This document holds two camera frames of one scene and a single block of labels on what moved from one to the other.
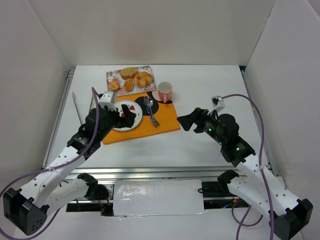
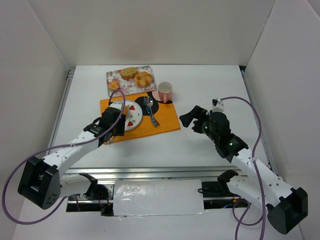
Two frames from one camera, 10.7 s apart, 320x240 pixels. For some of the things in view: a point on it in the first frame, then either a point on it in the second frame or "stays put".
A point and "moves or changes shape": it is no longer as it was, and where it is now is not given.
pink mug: x=165 y=91 stays put
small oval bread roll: x=128 y=84 moves or changes shape
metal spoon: x=150 y=102 stays put
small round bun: x=113 y=85 stays put
